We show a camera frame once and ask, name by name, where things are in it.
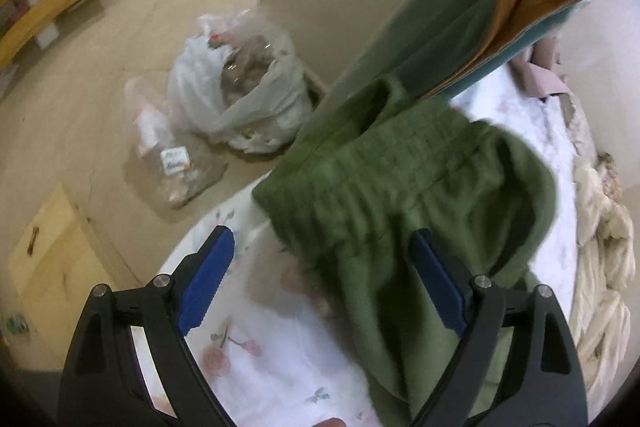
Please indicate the pink cloth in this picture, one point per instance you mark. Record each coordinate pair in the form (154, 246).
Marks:
(542, 77)

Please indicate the clear plastic bag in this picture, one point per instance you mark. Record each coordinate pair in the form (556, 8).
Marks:
(175, 177)

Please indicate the white plastic bag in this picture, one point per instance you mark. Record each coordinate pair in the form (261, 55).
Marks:
(200, 92)

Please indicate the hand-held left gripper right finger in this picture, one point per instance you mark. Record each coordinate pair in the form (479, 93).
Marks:
(440, 282)

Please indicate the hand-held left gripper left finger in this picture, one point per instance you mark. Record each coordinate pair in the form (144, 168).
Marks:
(207, 282)

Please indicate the pale yellow flat board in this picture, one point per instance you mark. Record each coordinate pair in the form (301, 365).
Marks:
(55, 257)

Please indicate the cream quilt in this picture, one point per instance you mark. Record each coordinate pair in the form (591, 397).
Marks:
(600, 257)

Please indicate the floral white bed sheet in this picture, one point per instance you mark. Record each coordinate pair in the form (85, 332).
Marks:
(280, 357)

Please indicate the green pants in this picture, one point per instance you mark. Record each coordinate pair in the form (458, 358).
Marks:
(400, 167)

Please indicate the teal cloth with orange lining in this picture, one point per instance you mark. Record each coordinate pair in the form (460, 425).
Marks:
(450, 17)

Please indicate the person's left hand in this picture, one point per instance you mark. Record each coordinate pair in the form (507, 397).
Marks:
(330, 423)

